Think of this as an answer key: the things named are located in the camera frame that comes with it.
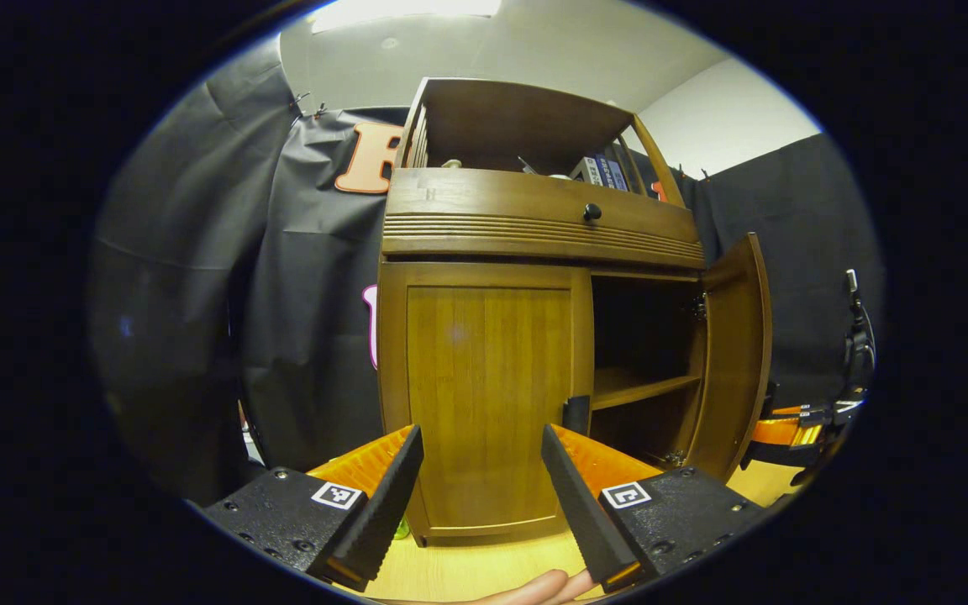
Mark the ceiling light panel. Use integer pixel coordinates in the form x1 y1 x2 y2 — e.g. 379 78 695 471
312 0 503 34

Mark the wooden shoe cabinet door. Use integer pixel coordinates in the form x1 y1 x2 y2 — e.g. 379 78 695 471
379 262 596 547
686 233 773 484

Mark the wooden drawer with black knob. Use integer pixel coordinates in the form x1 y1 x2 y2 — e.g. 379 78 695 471
381 167 706 271

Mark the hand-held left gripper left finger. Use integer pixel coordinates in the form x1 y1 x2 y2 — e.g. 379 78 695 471
203 423 424 592

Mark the wooden inner cabinet shelf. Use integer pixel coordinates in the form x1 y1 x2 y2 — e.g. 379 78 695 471
592 367 702 412

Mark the black backdrop cloth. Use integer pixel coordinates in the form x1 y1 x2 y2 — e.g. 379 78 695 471
89 38 884 505

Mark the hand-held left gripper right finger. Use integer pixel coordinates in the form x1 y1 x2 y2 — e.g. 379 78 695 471
540 423 768 594

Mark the wooden double-door shoe cabinet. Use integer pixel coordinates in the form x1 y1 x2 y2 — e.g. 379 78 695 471
376 77 708 547

